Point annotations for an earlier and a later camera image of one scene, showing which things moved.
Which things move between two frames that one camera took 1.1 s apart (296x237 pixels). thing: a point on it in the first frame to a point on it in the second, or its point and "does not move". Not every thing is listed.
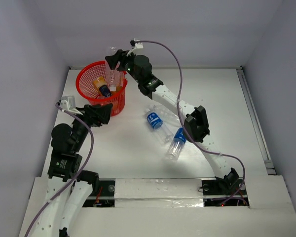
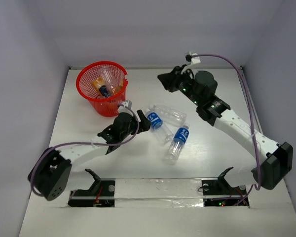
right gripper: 121,56 to 170,80
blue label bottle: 154,121 does not move
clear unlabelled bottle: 168,117 does not move
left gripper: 89,114 to 138,122
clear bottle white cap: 113,77 to 106,79
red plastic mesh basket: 101,83 does not move
